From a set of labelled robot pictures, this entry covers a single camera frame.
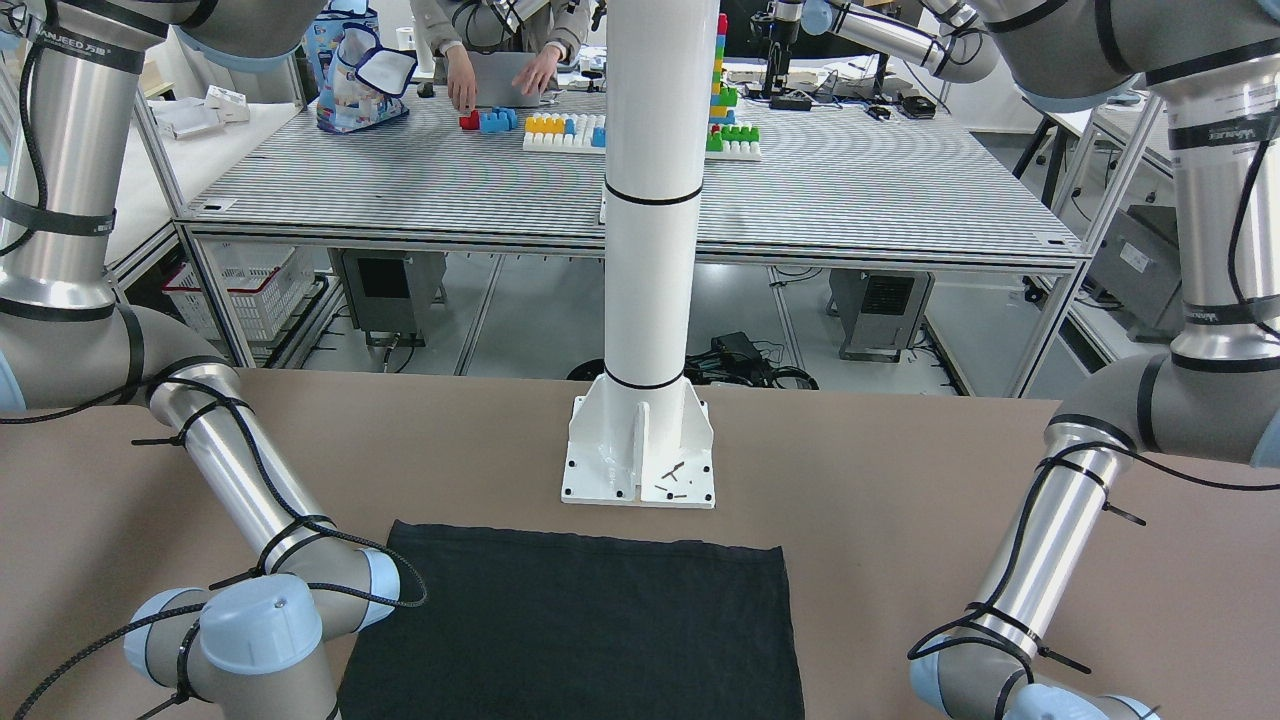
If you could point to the black t-shirt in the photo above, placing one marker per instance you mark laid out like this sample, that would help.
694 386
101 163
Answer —
535 625

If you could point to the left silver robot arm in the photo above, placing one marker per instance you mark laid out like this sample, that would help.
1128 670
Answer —
1212 394

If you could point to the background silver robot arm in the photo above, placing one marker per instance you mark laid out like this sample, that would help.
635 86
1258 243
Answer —
961 51

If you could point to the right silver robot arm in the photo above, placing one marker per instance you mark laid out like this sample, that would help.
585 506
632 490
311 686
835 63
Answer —
254 645

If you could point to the white mounting pillar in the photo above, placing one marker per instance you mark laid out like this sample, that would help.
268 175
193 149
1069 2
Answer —
641 436

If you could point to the white block baseplate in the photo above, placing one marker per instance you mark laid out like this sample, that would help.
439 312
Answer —
735 142
559 132

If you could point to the grey control box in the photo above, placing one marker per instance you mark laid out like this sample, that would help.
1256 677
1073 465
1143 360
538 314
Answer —
879 310
389 292

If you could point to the blue toy block pile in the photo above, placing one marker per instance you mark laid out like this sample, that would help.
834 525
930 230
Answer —
491 122

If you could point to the silver laptop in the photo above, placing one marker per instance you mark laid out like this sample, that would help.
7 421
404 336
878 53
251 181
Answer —
496 74

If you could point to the person in grey jacket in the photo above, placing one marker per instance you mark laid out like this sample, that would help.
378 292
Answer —
553 32

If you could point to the white plastic basket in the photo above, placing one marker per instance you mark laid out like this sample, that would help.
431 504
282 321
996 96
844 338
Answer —
265 283

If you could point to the blue white plastic bag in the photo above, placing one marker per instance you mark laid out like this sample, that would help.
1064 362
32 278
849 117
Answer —
361 81

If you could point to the aluminium frame striped table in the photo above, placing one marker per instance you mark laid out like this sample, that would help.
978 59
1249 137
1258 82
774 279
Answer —
831 187

